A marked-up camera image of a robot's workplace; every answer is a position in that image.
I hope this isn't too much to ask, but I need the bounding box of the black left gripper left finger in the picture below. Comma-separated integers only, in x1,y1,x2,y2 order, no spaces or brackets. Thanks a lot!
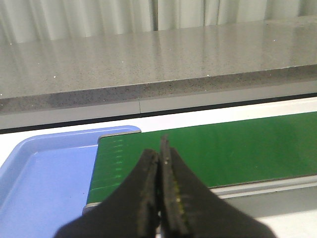
55,149,159,238

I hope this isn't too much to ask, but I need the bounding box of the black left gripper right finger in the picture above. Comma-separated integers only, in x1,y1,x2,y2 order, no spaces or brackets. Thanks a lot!
160,135,275,238

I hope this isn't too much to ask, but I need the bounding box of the green conveyor belt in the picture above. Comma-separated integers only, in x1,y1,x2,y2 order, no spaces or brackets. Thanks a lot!
87,112,317,203

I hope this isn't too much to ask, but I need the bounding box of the blue plastic tray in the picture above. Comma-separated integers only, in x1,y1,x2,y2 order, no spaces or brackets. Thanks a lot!
0,125,139,238

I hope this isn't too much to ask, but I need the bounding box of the grey stone counter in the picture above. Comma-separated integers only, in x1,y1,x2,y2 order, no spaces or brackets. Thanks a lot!
0,15,317,130

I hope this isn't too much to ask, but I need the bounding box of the white curtain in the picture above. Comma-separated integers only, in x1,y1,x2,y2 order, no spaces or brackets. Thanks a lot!
0,0,317,45

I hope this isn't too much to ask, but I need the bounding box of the aluminium conveyor side rail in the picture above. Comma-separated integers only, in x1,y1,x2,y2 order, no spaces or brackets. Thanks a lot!
83,175,317,215

